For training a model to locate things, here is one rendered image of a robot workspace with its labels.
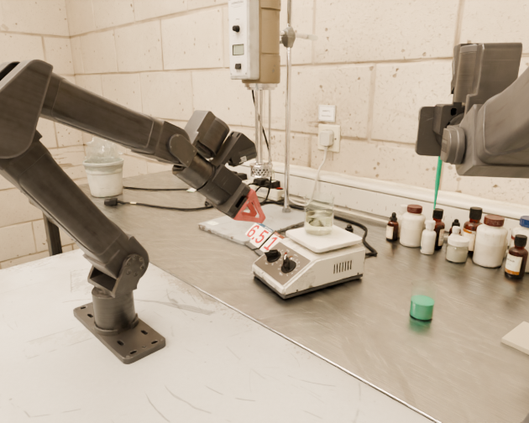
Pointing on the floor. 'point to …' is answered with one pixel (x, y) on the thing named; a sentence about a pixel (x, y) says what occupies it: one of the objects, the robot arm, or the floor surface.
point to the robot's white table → (94, 397)
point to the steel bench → (358, 306)
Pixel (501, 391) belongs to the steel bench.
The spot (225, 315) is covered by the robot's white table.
